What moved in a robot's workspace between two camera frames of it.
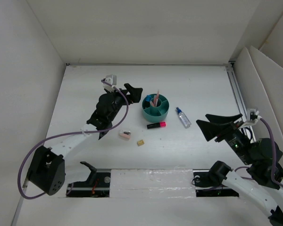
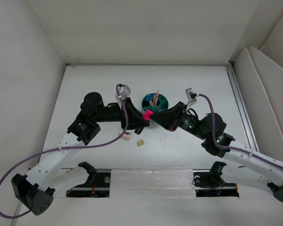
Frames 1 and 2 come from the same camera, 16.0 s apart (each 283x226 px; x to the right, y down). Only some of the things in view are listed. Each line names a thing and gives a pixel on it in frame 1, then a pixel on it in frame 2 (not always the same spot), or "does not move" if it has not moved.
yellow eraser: x=140 y=142 does not move
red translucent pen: x=157 y=98 does not move
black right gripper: x=211 y=129 to x=167 y=117
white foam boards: x=268 y=87 does not move
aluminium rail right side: x=232 y=77 does not move
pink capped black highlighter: x=156 y=125 to x=146 y=115
